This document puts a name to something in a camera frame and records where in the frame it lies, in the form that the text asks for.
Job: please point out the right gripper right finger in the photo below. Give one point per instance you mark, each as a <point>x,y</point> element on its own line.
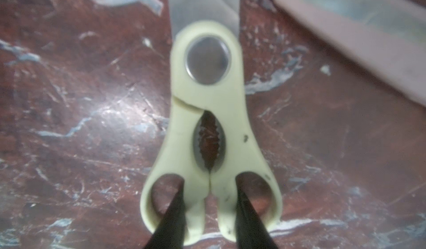
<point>251,233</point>

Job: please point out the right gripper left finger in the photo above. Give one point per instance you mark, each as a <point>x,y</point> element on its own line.
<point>170,233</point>

